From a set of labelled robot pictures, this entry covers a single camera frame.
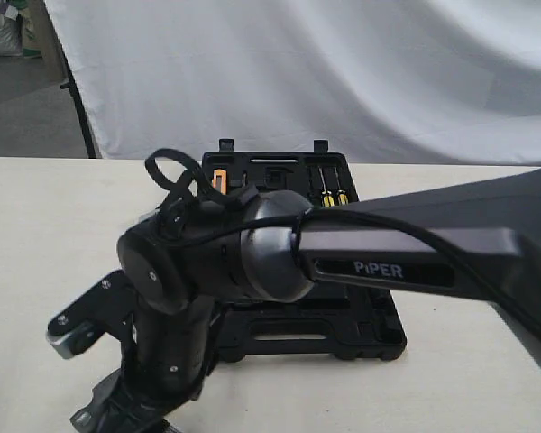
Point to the black backdrop stand pole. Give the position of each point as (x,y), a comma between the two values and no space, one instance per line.
(69,83)

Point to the small yellow black screwdriver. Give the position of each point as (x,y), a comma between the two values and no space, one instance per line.
(341,193)

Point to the white backdrop cloth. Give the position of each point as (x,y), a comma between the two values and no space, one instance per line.
(382,81)

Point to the claw hammer black grip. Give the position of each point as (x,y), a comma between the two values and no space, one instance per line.
(165,427)

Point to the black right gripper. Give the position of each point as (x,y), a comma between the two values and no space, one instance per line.
(168,370)

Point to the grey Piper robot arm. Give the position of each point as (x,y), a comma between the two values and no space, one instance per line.
(202,250)

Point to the cardboard box in background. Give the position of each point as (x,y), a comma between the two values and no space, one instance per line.
(30,43)

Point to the orange utility knife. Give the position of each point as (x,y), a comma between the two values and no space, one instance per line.
(219,181)

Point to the black plastic tool case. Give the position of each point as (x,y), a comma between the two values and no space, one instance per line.
(345,321)

